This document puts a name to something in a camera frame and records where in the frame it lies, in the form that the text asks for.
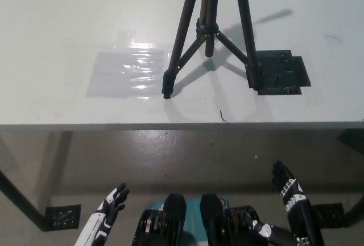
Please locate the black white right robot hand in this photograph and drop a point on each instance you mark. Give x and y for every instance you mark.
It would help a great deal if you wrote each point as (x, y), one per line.
(291, 194)

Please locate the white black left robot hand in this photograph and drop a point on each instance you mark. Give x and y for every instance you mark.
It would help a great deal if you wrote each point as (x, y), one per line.
(106, 212)

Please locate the bronze black camera tripod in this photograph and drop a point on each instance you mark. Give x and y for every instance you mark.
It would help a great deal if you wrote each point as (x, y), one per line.
(182, 29)

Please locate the black metal table leg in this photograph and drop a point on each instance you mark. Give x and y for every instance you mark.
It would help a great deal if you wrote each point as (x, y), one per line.
(22, 203)

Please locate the thin dark thread scrap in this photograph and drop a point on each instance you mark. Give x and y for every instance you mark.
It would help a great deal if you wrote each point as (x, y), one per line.
(223, 115)

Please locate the black tape patch on table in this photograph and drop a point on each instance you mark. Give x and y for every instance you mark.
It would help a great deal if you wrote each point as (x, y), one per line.
(284, 75)

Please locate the clear plastic sheet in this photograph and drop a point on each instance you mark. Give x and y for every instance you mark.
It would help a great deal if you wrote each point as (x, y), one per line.
(122, 75)

